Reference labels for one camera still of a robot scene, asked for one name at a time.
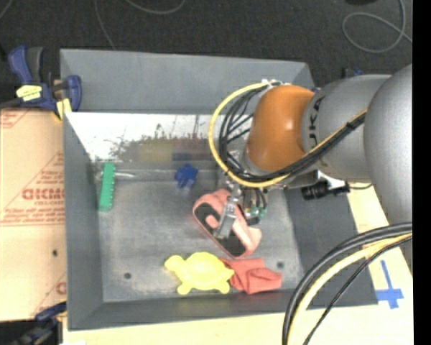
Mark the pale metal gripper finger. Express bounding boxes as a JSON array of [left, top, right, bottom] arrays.
[[213, 193, 238, 239]]

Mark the yellow toy turtle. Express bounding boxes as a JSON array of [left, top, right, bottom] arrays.
[[163, 252, 236, 296]]

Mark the blue toy figure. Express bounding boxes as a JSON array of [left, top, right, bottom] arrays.
[[174, 163, 200, 190]]

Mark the red cloth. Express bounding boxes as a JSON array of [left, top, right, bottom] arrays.
[[220, 257, 284, 295]]

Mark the grey metal bin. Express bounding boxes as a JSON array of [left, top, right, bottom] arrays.
[[59, 48, 379, 330]]

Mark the green flat block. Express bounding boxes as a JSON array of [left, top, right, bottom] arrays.
[[98, 162, 117, 212]]

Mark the brown cardboard board red print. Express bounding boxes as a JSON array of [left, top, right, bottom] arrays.
[[0, 107, 68, 323]]

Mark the black cylinder on white bracket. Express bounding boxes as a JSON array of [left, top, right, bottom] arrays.
[[300, 170, 351, 201]]

